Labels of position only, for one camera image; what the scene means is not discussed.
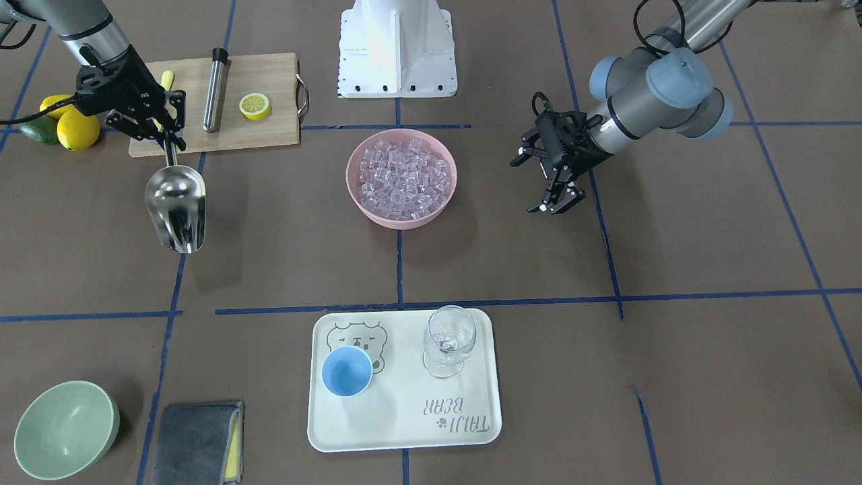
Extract green lime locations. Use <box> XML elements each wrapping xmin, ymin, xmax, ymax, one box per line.
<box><xmin>18</xmin><ymin>116</ymin><xmax>59</xmax><ymax>146</ymax></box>

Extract yellow lemon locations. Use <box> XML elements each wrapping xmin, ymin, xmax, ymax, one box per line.
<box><xmin>57</xmin><ymin>107</ymin><xmax>101</xmax><ymax>152</ymax></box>
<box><xmin>39</xmin><ymin>94</ymin><xmax>74</xmax><ymax>121</ymax></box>

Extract clear wine glass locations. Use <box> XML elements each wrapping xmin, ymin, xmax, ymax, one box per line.
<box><xmin>422</xmin><ymin>306</ymin><xmax>477</xmax><ymax>379</ymax></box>

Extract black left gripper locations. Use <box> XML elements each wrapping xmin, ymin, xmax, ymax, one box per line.
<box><xmin>509</xmin><ymin>92</ymin><xmax>611</xmax><ymax>214</ymax></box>

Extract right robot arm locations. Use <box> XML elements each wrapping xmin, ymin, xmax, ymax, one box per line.
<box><xmin>2</xmin><ymin>1</ymin><xmax>186</xmax><ymax>151</ymax></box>

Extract metal ice scoop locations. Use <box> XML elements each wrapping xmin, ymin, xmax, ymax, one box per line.
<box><xmin>144</xmin><ymin>140</ymin><xmax>206</xmax><ymax>254</ymax></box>

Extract lemon half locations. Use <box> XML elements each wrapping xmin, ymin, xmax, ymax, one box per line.
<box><xmin>239</xmin><ymin>92</ymin><xmax>271</xmax><ymax>121</ymax></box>

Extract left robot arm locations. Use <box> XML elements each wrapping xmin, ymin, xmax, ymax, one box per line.
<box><xmin>512</xmin><ymin>1</ymin><xmax>751</xmax><ymax>214</ymax></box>

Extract pink bowl of ice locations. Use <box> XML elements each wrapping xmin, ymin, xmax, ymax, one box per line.
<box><xmin>345</xmin><ymin>129</ymin><xmax>458</xmax><ymax>230</ymax></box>

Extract blue plastic cup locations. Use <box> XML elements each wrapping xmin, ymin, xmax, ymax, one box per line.
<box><xmin>321</xmin><ymin>345</ymin><xmax>374</xmax><ymax>398</ymax></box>

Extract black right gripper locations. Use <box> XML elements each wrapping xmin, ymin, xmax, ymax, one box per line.
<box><xmin>73</xmin><ymin>47</ymin><xmax>186</xmax><ymax>152</ymax></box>

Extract green bowl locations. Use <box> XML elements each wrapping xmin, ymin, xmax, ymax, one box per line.
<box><xmin>13</xmin><ymin>381</ymin><xmax>120</xmax><ymax>481</ymax></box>

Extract yellow plastic knife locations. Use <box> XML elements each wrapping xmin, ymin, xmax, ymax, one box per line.
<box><xmin>154</xmin><ymin>70</ymin><xmax>175</xmax><ymax>133</ymax></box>

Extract cream bear tray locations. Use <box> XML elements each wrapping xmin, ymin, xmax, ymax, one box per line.
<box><xmin>307</xmin><ymin>308</ymin><xmax>504</xmax><ymax>453</ymax></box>

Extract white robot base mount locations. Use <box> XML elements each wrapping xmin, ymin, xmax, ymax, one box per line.
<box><xmin>337</xmin><ymin>1</ymin><xmax>459</xmax><ymax>98</ymax></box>

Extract wooden cutting board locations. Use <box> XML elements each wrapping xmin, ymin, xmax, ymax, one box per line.
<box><xmin>147</xmin><ymin>53</ymin><xmax>300</xmax><ymax>154</ymax></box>

